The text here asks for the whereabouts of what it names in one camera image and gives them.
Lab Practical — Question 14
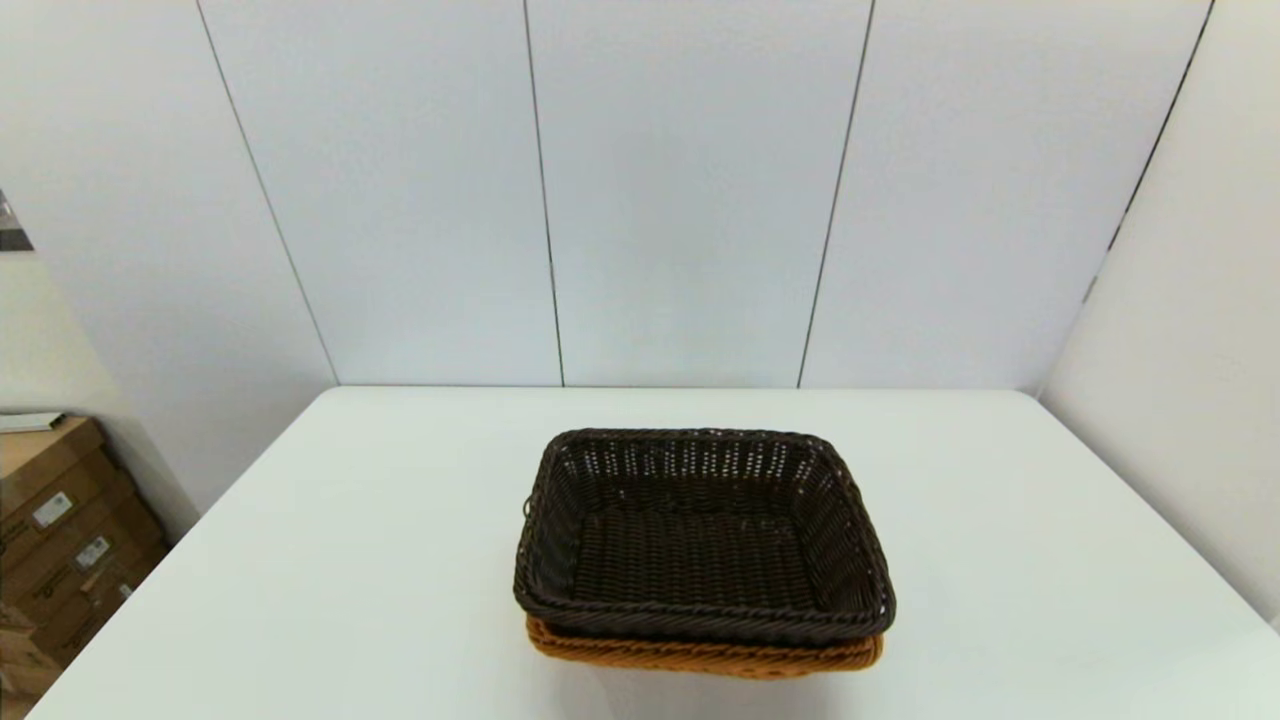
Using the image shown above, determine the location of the cardboard box with white label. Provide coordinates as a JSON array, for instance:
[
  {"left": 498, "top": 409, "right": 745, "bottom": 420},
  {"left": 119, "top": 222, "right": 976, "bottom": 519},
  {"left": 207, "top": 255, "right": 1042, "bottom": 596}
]
[
  {"left": 0, "top": 495, "right": 167, "bottom": 611},
  {"left": 30, "top": 545, "right": 170, "bottom": 667},
  {"left": 0, "top": 455, "right": 138, "bottom": 563}
]

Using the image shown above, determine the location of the orange wicker basket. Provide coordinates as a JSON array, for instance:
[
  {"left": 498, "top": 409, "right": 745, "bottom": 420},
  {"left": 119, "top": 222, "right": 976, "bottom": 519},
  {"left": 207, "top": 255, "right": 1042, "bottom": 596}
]
[{"left": 525, "top": 614, "right": 886, "bottom": 682}]

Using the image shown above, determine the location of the dark brown wicker basket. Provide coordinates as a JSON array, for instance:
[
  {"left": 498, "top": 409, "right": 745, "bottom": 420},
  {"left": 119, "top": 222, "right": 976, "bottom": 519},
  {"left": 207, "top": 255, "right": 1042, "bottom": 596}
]
[{"left": 512, "top": 428, "right": 898, "bottom": 648}]

